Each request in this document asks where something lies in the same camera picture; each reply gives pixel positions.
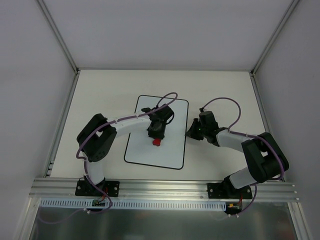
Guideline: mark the left small circuit board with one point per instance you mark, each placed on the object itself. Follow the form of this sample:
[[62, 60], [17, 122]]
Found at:
[[101, 202]]

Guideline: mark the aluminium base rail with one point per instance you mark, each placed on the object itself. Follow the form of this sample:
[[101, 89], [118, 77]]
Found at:
[[179, 190]]

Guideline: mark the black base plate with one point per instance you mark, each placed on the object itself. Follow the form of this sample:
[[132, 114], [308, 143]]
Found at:
[[225, 191], [85, 189]]

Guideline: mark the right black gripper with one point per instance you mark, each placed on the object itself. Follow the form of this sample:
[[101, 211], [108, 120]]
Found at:
[[195, 130]]

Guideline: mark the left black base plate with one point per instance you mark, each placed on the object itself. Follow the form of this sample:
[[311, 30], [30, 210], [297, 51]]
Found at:
[[85, 189]]

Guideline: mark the white whiteboard black frame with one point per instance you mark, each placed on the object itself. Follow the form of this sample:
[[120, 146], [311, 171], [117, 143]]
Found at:
[[170, 153]]

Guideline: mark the right small circuit board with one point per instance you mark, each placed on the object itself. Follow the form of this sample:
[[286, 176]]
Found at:
[[233, 209]]

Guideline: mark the small circuit board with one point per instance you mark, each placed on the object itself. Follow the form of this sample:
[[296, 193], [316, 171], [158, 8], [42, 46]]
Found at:
[[233, 209], [101, 202]]

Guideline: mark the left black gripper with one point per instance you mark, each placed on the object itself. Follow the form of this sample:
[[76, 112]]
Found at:
[[156, 132]]

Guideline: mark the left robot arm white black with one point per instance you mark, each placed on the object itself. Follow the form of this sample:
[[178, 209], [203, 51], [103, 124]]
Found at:
[[97, 137]]

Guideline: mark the aluminium frame post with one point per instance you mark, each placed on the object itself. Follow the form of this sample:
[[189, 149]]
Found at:
[[57, 34], [275, 34]]

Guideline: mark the right aluminium frame post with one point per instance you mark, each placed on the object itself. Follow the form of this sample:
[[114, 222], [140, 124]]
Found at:
[[275, 34]]

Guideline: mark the white slotted cable duct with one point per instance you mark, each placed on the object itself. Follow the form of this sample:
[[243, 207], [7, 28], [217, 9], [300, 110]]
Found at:
[[133, 204]]

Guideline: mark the red bone-shaped eraser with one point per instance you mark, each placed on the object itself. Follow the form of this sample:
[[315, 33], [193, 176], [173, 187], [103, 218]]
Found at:
[[157, 142]]

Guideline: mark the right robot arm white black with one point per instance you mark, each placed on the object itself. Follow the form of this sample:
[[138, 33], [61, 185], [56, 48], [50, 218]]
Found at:
[[264, 158]]

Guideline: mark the left aluminium frame post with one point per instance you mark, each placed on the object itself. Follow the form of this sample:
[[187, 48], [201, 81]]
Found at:
[[57, 34]]

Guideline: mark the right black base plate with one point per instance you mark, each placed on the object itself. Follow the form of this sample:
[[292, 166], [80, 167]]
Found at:
[[225, 191]]

